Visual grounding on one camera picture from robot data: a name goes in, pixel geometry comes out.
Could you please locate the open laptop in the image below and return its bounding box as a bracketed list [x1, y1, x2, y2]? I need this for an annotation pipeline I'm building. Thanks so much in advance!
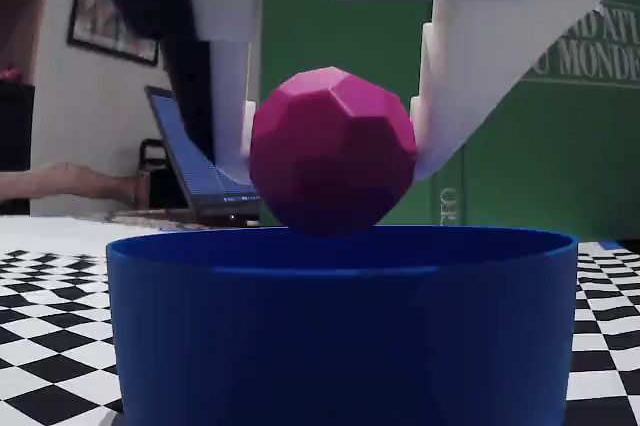
[144, 85, 264, 229]

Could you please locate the green atlas book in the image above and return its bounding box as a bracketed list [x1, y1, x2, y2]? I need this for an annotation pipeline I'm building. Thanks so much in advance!
[259, 0, 640, 244]

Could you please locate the person's bare hand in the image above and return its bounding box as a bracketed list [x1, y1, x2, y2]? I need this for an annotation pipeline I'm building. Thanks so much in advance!
[51, 159, 139, 200]

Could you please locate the blue round box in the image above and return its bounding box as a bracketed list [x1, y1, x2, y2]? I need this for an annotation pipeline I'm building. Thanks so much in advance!
[105, 224, 581, 426]

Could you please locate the wooden bookshelf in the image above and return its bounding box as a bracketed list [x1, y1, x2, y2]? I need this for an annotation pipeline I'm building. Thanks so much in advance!
[0, 0, 58, 85]

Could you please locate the black framed wall picture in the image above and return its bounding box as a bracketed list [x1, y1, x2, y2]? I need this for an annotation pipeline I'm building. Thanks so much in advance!
[66, 0, 162, 68]

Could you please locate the pink faceted ball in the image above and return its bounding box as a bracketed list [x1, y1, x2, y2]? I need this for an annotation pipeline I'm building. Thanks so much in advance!
[248, 65, 419, 239]

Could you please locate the dark chair back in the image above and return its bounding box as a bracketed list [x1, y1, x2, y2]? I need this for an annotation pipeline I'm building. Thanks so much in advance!
[136, 137, 169, 210]

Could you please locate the white thin gripper finger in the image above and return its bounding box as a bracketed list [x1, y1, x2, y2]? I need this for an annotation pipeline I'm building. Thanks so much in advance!
[189, 0, 263, 185]

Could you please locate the person's bare forearm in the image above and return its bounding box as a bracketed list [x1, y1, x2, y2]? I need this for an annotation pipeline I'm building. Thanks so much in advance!
[0, 167, 57, 205]

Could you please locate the white sheet with checkerboard print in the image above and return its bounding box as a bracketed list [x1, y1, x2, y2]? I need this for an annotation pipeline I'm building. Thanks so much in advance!
[0, 215, 640, 426]

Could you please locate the black sideboard cabinet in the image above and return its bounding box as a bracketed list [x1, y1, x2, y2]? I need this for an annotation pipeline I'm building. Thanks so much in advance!
[0, 79, 37, 218]

